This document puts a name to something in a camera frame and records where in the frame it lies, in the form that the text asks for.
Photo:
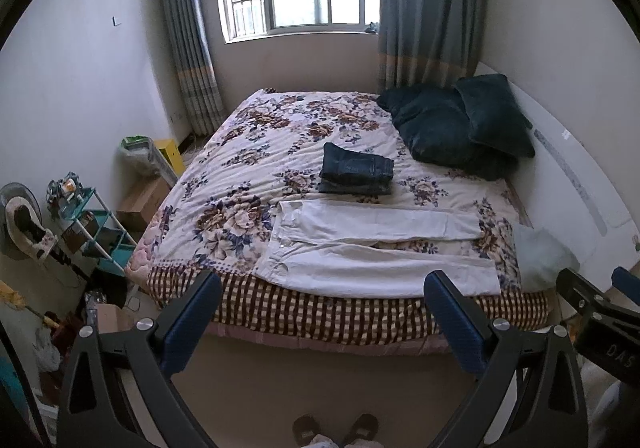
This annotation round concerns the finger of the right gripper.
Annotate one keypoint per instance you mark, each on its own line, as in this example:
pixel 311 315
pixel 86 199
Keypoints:
pixel 626 283
pixel 608 334

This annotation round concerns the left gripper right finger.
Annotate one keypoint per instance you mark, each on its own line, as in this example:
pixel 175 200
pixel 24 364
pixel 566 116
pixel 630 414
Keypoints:
pixel 549 408

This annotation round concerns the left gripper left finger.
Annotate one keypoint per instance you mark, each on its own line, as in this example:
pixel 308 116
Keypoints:
pixel 94 409

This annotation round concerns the white pants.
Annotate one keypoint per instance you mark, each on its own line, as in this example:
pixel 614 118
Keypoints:
pixel 349 250

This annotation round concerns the checkered bed sheet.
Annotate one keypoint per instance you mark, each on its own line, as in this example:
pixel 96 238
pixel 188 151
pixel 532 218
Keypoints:
pixel 259 312

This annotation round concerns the cardboard box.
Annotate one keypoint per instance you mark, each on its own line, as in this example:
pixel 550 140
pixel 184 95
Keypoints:
pixel 141 203

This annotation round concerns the teal shoe rack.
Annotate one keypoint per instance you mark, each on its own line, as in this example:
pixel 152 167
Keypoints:
pixel 92 229

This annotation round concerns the floral bed quilt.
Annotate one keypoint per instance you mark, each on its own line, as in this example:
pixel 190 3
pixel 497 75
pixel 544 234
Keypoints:
pixel 250 205

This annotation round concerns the grey electric fan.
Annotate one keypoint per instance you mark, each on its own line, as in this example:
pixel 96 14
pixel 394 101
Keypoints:
pixel 23 236

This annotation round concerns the left brown slipper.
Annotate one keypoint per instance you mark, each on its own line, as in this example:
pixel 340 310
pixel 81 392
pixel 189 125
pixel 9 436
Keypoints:
pixel 304 430

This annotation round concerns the plastic bag with green item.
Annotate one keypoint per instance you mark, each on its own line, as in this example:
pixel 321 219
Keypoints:
pixel 142 154

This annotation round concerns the yellow box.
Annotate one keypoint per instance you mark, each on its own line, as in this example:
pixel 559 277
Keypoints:
pixel 169 149

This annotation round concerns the rear dark teal pillow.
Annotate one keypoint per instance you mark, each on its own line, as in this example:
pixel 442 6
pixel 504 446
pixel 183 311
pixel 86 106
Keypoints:
pixel 495 117

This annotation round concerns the folded dark denim jeans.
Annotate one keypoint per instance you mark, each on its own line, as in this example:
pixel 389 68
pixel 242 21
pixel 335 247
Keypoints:
pixel 358 173

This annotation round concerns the left striped curtain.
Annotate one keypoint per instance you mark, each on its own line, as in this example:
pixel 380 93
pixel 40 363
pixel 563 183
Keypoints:
pixel 194 66

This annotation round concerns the striped curtain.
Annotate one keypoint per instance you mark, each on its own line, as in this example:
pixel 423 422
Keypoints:
pixel 429 41
pixel 194 66

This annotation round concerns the right striped curtain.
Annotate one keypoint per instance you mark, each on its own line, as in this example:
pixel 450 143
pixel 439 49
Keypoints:
pixel 429 41

